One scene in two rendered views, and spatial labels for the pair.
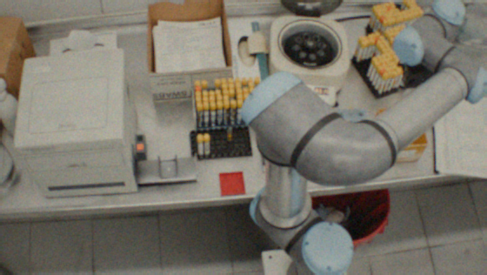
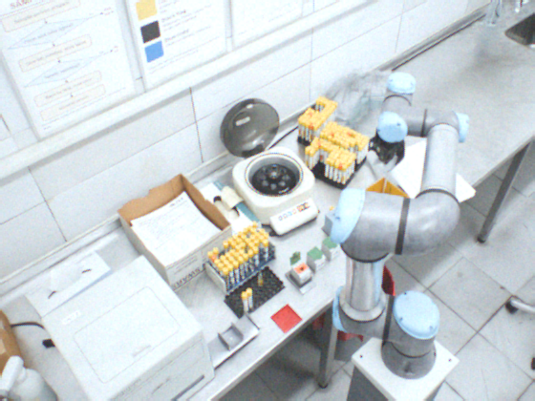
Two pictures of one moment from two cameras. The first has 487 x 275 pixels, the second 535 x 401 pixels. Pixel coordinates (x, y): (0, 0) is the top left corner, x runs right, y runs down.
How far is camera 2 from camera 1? 41 cm
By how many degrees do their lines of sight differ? 22
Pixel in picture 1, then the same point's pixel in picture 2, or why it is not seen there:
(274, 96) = (357, 209)
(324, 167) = (427, 237)
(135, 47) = (118, 256)
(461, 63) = (441, 117)
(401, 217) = not seen: hidden behind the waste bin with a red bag
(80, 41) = (64, 277)
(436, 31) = (405, 105)
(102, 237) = not seen: outside the picture
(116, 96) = (170, 297)
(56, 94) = (107, 329)
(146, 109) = not seen: hidden behind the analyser
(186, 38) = (167, 223)
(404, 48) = (391, 130)
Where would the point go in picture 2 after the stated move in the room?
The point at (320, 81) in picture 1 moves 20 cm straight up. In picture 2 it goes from (299, 199) to (300, 158)
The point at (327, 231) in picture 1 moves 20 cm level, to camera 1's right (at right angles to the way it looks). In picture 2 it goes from (407, 300) to (466, 265)
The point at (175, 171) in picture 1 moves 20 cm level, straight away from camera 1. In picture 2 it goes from (237, 336) to (193, 291)
